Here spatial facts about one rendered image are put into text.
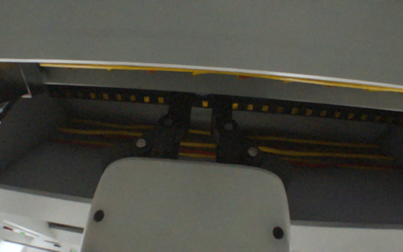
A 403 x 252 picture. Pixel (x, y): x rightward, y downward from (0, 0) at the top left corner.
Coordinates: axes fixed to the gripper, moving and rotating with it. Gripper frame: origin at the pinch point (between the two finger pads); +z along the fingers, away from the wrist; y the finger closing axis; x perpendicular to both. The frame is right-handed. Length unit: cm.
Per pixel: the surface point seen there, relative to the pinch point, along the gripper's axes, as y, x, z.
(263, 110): 8.1, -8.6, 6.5
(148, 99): -7.9, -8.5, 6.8
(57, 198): -13.2, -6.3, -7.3
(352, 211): 18.8, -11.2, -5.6
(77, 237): -21.9, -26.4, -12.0
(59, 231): -25.5, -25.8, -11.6
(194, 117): -1.9, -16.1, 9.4
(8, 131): -27.3, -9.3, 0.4
